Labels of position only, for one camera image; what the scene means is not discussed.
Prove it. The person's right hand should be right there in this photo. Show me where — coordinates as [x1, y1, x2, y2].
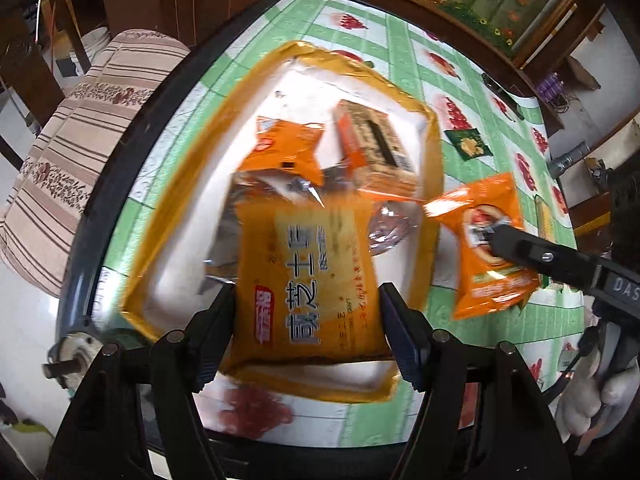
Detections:
[554, 321, 640, 442]

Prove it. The round table with black rim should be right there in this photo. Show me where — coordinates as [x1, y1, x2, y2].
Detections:
[54, 0, 591, 461]

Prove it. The silver foil snack packet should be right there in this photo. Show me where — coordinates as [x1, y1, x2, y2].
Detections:
[204, 169, 326, 291]

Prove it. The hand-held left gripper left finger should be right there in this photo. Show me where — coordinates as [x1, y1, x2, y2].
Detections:
[46, 281, 237, 480]

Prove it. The green checked fruit print tablecloth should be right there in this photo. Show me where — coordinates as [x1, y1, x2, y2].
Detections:
[97, 0, 587, 447]

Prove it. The purple bottle pack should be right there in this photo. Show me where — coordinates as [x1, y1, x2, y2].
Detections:
[536, 72, 560, 102]

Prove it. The orange snack packet with bowl picture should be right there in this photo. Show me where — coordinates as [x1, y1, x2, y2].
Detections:
[424, 172, 542, 322]

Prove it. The dark wooden cabinet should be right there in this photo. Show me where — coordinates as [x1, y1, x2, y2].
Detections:
[30, 0, 331, 51]

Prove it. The clear wrapped red snack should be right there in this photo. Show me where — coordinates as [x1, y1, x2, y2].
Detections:
[368, 203, 422, 258]

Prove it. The small orange snack packet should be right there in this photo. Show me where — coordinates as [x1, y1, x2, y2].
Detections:
[239, 116, 327, 187]

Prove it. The brown and orange snack box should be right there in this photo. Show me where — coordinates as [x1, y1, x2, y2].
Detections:
[332, 99, 419, 197]

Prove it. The grey taped pipe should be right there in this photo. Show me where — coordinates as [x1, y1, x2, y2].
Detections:
[546, 141, 592, 178]

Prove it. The black cable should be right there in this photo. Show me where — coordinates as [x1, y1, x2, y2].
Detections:
[542, 327, 603, 403]

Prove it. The large orange snack packet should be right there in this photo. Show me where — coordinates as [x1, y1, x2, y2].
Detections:
[231, 199, 392, 367]

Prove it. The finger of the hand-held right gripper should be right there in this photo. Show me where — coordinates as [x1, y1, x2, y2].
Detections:
[486, 223, 602, 295]

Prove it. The white tray with yellow rim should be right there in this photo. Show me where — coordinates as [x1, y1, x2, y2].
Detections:
[120, 40, 443, 405]

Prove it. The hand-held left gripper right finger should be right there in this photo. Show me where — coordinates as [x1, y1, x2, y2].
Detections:
[377, 283, 575, 480]

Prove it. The small green snack packet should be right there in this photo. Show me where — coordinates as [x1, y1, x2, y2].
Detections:
[444, 127, 494, 162]

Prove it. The striped beige sofa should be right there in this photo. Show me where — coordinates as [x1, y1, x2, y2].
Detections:
[0, 29, 192, 299]

